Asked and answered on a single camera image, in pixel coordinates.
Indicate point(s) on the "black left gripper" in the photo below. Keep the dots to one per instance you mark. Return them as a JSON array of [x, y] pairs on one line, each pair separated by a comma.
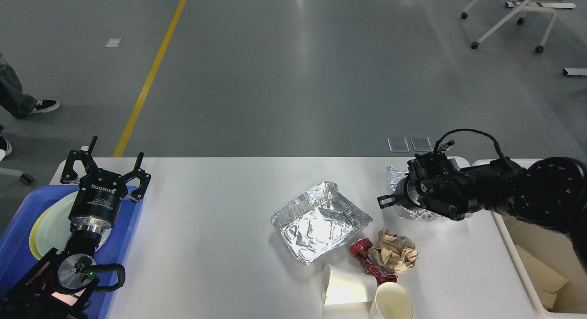
[[98, 202]]

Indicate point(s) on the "mint green plate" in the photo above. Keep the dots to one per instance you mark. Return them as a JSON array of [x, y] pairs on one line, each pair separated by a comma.
[[62, 229]]

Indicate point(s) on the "crumpled brown paper ball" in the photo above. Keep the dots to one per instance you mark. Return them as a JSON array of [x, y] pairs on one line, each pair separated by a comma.
[[394, 254]]

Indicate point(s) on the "beige plastic bin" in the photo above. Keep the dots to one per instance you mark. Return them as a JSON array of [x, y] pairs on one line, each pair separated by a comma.
[[556, 251]]

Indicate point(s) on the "flat aluminium foil tray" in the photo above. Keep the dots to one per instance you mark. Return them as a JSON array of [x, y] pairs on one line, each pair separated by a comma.
[[318, 221]]

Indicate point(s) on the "floor socket cover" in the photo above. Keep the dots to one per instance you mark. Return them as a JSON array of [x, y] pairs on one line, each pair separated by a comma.
[[398, 144], [421, 144]]

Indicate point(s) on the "person's leg and shoe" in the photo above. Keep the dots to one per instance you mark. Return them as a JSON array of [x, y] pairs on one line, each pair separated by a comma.
[[15, 100]]

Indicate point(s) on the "lying white paper cup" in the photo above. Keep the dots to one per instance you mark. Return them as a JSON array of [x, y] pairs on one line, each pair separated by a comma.
[[342, 286]]

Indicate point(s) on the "yellow plate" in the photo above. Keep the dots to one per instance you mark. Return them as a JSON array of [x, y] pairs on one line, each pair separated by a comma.
[[41, 237]]

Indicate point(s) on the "red foil wrapper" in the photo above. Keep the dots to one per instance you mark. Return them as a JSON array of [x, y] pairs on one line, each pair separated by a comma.
[[359, 250]]

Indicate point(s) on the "white chair leg left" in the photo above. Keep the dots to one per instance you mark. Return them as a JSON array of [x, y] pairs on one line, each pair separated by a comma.
[[27, 179]]

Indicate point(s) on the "upright white paper cup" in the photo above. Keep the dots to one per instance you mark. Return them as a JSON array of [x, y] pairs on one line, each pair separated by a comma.
[[391, 301]]

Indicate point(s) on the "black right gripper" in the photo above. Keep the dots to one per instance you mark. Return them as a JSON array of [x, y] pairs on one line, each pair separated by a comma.
[[405, 195]]

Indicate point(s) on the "left floor socket cover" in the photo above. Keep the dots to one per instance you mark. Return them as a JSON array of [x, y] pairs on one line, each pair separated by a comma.
[[398, 144]]

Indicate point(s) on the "aluminium foil tray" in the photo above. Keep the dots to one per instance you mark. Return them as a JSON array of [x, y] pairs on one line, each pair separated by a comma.
[[394, 176], [318, 221]]

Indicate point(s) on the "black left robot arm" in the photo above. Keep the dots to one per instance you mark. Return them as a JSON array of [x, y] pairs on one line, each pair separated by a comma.
[[61, 283]]

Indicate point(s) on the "white metal bar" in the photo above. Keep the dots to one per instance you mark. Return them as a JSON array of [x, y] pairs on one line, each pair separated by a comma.
[[574, 72]]

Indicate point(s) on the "right floor socket cover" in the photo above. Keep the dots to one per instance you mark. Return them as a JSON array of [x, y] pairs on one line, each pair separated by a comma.
[[421, 144]]

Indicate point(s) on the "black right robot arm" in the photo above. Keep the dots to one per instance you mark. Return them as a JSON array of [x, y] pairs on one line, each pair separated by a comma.
[[551, 193]]

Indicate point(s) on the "brown paper sheet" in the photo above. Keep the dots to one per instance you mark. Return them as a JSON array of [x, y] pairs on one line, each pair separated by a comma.
[[546, 281]]

